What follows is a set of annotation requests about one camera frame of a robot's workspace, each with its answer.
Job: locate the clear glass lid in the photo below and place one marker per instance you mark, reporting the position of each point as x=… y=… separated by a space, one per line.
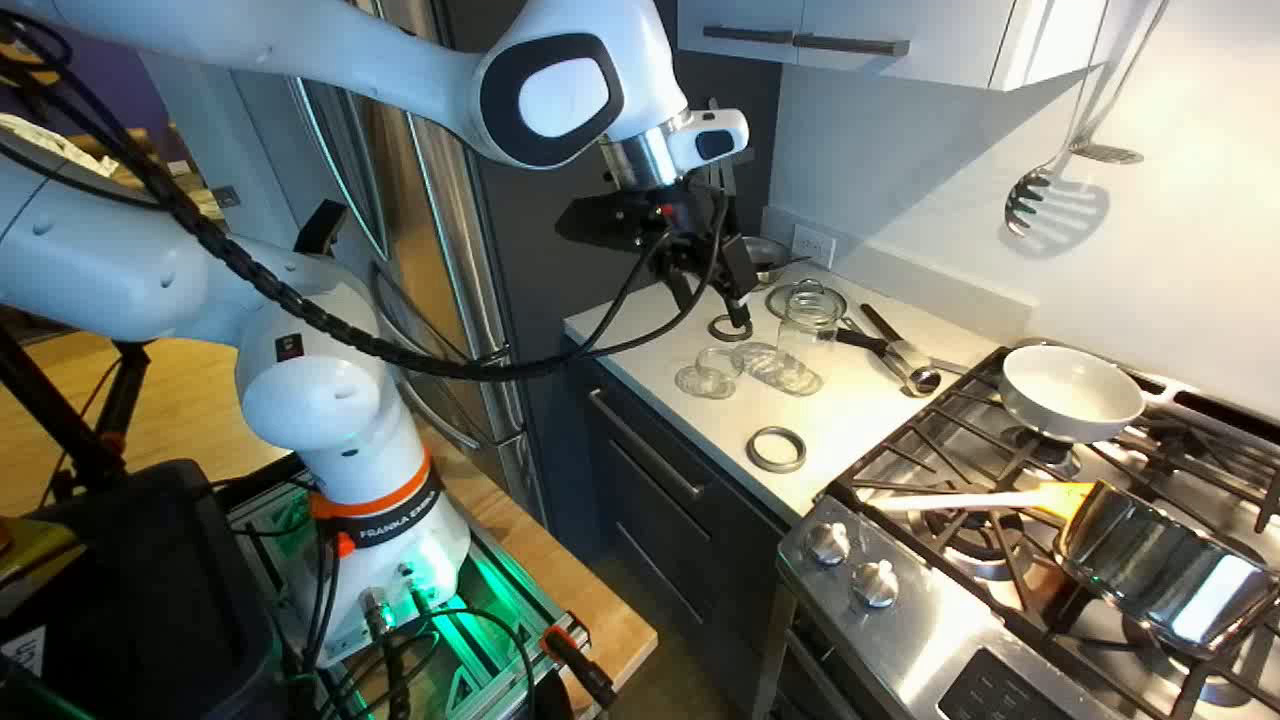
x=759 y=363
x=705 y=378
x=796 y=378

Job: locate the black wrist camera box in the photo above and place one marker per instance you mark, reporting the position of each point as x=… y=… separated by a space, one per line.
x=604 y=220

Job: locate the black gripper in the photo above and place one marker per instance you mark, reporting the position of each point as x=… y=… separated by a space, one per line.
x=694 y=220

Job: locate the green lit robot base platform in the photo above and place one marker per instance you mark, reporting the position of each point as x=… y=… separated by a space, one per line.
x=464 y=643

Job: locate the hanging metal utensil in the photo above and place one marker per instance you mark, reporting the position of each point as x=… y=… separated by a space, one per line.
x=1107 y=152

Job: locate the stainless steel gas stove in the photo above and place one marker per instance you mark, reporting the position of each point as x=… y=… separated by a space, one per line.
x=1065 y=602

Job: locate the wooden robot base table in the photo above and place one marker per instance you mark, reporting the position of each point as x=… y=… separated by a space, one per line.
x=572 y=572

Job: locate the stainless steel refrigerator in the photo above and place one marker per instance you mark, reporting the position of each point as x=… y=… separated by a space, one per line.
x=401 y=243

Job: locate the hanging slotted spatula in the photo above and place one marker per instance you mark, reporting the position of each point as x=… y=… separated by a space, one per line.
x=1053 y=209

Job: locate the clear glass jar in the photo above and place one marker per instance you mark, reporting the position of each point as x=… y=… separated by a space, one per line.
x=812 y=320

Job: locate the silver stove knob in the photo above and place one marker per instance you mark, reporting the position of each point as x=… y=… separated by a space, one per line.
x=828 y=543
x=878 y=582

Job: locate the black camera stand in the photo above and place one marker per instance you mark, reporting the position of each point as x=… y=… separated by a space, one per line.
x=64 y=412

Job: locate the white upper cabinet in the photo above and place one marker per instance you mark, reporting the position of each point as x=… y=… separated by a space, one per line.
x=907 y=32

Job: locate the white frying pan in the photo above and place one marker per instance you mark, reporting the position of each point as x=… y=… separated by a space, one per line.
x=1065 y=391

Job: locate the black equipment box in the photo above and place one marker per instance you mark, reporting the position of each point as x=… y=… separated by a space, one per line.
x=134 y=602

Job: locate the wooden spoon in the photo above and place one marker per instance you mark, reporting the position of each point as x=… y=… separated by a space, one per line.
x=963 y=502

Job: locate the metal kitchen tongs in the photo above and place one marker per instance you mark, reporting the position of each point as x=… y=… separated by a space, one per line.
x=893 y=353

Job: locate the white wall outlet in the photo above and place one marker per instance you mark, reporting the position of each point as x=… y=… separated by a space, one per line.
x=812 y=247

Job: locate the stainless steel pot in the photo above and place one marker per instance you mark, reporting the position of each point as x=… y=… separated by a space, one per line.
x=1167 y=564

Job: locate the dark grey drawer cabinet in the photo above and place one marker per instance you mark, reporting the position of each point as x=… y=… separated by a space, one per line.
x=655 y=522

